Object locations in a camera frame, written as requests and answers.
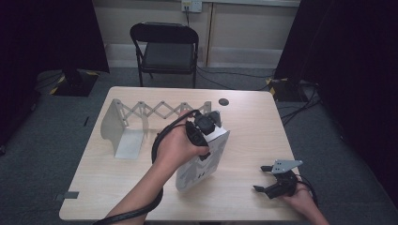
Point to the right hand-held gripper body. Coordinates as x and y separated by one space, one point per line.
283 182

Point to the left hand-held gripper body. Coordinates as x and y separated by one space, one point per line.
203 125

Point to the thick white book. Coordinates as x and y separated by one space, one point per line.
195 173

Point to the grey extendable metal book rack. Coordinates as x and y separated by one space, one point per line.
128 145

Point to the person's right hand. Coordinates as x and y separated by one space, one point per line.
300 198

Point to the person's left hand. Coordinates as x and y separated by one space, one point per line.
175 143

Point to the black round table grommet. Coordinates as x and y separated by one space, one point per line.
223 102

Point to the black folding chair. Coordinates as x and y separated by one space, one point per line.
167 54

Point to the black stand base yellow tape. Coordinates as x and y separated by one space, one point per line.
73 82
286 89

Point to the black curtain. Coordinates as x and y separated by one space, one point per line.
47 37
350 78

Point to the grey floor tape strip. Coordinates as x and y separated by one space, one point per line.
67 196

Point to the white wall socket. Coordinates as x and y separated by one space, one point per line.
191 5

